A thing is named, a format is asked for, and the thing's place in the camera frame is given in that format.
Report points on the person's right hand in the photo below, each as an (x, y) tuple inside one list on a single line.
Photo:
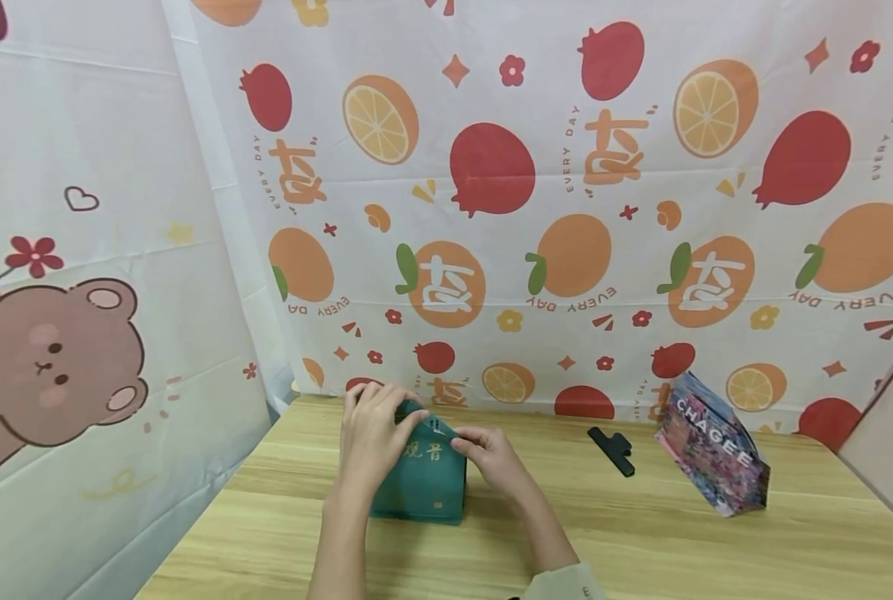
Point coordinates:
[(495, 460)]

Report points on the person's left hand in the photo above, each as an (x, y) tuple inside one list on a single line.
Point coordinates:
[(371, 437)]

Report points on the person's right index finger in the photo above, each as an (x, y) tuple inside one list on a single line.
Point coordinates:
[(470, 433)]

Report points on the person's left thumb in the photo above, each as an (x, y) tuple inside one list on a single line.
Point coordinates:
[(413, 419)]

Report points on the person's left index finger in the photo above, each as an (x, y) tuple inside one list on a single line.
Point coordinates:
[(399, 395)]

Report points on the person's right thumb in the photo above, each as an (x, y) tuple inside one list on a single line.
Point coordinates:
[(462, 447)]

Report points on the teal green pouch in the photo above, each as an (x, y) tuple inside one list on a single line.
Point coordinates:
[(423, 479)]

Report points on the black clip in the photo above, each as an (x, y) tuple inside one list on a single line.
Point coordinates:
[(613, 450)]

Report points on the multicoloured floral pouch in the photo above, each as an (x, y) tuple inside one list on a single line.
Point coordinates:
[(712, 454)]

